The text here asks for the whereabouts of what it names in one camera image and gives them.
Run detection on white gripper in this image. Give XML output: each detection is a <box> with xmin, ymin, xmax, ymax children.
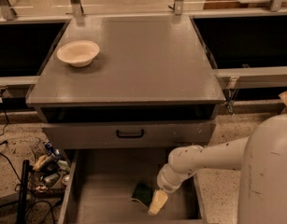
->
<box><xmin>149</xmin><ymin>164</ymin><xmax>183</xmax><ymax>216</ymax></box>

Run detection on green and yellow sponge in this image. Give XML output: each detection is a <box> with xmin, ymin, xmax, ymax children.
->
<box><xmin>131</xmin><ymin>182</ymin><xmax>154</xmax><ymax>208</ymax></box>

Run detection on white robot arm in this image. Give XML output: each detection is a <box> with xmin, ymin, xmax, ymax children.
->
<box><xmin>149</xmin><ymin>114</ymin><xmax>287</xmax><ymax>224</ymax></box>

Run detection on grey open middle drawer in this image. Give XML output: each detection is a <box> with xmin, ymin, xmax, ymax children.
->
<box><xmin>58</xmin><ymin>147</ymin><xmax>206</xmax><ymax>224</ymax></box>

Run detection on grey closed top drawer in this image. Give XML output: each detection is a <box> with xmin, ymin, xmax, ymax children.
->
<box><xmin>42</xmin><ymin>120</ymin><xmax>216</xmax><ymax>149</ymax></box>

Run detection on grey cabinet with counter top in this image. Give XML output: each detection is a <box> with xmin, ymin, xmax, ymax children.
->
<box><xmin>25</xmin><ymin>14</ymin><xmax>226</xmax><ymax>165</ymax></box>

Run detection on black drawer handle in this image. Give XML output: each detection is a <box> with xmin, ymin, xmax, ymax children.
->
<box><xmin>116</xmin><ymin>129</ymin><xmax>145</xmax><ymax>139</ymax></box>

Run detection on black stand post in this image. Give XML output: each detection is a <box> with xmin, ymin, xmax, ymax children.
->
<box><xmin>16</xmin><ymin>160</ymin><xmax>30</xmax><ymax>224</ymax></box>

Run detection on black floor cables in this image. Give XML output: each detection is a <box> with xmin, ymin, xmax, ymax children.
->
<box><xmin>0</xmin><ymin>89</ymin><xmax>62</xmax><ymax>224</ymax></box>

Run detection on metal rail frame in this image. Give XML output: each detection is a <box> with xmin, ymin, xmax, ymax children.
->
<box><xmin>0</xmin><ymin>0</ymin><xmax>287</xmax><ymax>109</ymax></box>

